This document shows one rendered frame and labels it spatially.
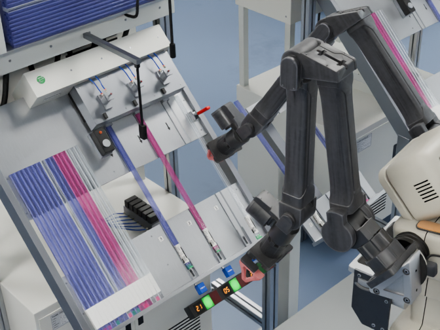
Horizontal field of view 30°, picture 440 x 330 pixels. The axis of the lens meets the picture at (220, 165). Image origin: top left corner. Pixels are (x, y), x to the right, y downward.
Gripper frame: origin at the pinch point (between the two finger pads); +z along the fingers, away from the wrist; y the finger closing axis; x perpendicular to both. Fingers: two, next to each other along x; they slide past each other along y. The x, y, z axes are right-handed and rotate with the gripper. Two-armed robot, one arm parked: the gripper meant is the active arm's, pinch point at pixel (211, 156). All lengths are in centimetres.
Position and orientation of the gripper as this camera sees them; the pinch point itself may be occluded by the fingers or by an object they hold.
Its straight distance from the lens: 251.3
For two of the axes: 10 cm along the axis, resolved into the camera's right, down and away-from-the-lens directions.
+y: -7.3, 3.9, -5.5
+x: 5.0, 8.6, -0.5
